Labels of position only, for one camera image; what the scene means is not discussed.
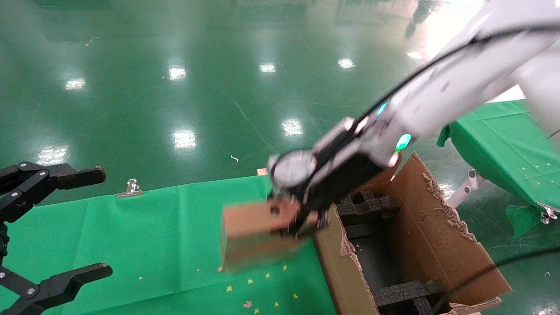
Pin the black foam insert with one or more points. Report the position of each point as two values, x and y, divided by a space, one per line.
367 205
407 292

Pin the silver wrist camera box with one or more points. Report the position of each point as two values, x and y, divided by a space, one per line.
292 169

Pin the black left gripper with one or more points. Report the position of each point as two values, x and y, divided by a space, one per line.
3 240

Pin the small brown cardboard box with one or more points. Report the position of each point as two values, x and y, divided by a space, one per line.
249 236

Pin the large open cardboard carton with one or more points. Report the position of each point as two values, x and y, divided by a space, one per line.
437 245

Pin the large green tablecloth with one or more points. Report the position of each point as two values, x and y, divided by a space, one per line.
153 240

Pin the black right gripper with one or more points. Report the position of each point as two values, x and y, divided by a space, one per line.
345 175

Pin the silver binder clip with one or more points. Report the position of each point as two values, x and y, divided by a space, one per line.
547 214
130 189

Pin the silver camera mounting bracket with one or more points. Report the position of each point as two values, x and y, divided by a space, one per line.
339 133

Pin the green cloth on side table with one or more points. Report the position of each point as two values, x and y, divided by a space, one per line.
503 144

